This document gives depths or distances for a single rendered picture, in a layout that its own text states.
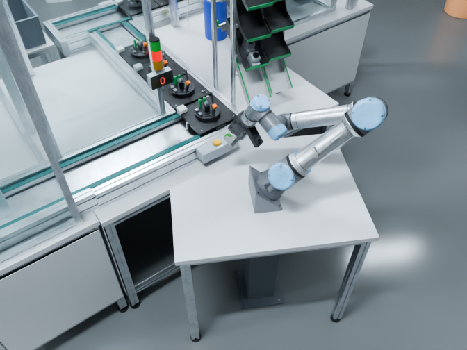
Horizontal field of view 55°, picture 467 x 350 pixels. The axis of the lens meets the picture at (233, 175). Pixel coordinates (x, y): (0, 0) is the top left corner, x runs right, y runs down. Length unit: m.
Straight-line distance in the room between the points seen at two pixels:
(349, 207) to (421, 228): 1.25
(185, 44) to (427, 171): 2.05
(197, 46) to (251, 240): 1.63
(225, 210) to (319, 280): 1.04
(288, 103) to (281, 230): 0.93
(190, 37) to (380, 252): 1.96
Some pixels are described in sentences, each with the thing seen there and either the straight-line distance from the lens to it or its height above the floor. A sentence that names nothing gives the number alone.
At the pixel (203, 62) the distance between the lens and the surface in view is 3.00.
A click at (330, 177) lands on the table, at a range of 2.26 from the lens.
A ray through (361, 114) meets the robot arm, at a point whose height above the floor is 1.44.
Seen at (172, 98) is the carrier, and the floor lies 0.97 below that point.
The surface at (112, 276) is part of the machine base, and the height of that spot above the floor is 0.40.
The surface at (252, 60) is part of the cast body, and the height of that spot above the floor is 1.24.
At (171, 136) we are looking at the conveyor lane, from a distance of 2.36.
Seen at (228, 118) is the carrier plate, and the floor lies 0.97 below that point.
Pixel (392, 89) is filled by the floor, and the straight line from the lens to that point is 4.48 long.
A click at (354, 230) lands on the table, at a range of 2.07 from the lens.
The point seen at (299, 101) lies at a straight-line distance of 2.69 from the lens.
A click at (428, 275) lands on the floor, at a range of 3.12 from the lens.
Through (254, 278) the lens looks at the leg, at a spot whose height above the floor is 0.25.
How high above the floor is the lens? 2.47
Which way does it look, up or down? 47 degrees down
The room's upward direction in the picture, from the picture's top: straight up
